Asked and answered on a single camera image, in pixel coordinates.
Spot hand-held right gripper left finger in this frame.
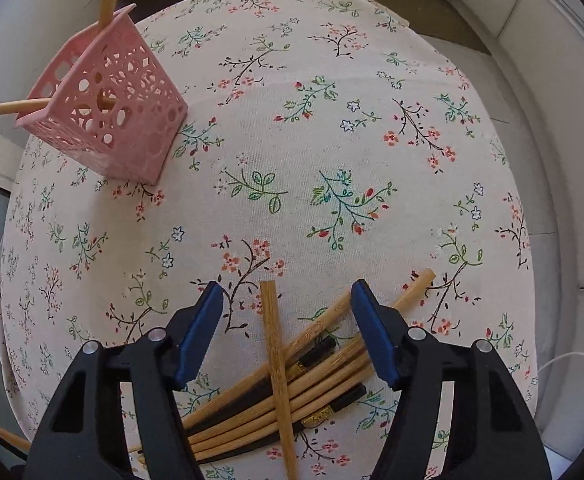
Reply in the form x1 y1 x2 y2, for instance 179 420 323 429
24 280 225 480

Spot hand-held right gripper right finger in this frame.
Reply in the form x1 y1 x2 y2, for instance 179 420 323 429
350 279 552 480

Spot black pen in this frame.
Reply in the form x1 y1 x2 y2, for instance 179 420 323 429
187 336 337 433

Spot black chopstick with gold band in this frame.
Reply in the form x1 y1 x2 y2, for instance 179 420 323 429
197 385 367 461

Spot group of bamboo chopsticks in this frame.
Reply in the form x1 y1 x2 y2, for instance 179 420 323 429
132 268 437 480

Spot pink perforated utensil holder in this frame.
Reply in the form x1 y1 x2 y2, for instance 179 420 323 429
14 4 189 184

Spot floral tablecloth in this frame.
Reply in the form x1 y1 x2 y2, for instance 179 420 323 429
0 0 542 480

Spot tan wooden rod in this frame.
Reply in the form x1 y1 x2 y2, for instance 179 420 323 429
0 410 32 451

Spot olive floor mat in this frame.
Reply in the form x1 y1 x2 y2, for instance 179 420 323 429
342 0 495 53

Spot white cable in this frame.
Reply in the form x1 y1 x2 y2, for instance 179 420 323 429
539 349 584 376

